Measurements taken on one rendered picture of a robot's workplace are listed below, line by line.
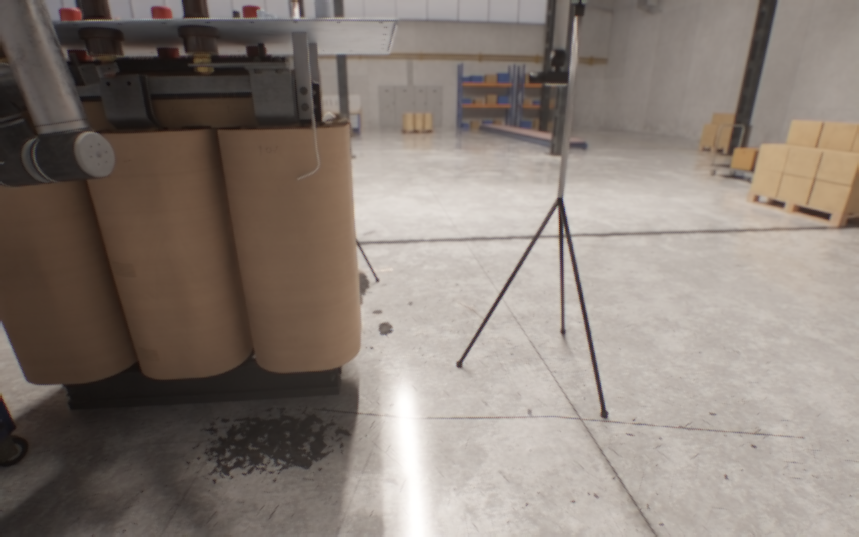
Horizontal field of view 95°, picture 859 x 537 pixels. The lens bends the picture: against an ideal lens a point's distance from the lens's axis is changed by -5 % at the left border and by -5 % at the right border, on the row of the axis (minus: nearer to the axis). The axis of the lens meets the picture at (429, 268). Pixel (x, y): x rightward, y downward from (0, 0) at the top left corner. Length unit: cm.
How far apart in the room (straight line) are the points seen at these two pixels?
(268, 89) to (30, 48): 56
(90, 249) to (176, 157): 49
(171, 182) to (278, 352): 68
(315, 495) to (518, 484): 65
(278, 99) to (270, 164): 20
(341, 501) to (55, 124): 124
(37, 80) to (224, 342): 97
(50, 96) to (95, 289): 82
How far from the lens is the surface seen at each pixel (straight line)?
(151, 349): 180
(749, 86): 1343
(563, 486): 157
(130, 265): 167
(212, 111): 159
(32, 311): 193
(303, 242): 146
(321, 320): 157
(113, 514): 172
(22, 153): 131
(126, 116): 159
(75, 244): 180
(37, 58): 123
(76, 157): 120
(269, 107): 144
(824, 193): 626
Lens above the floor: 115
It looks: 22 degrees down
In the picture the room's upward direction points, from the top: straight up
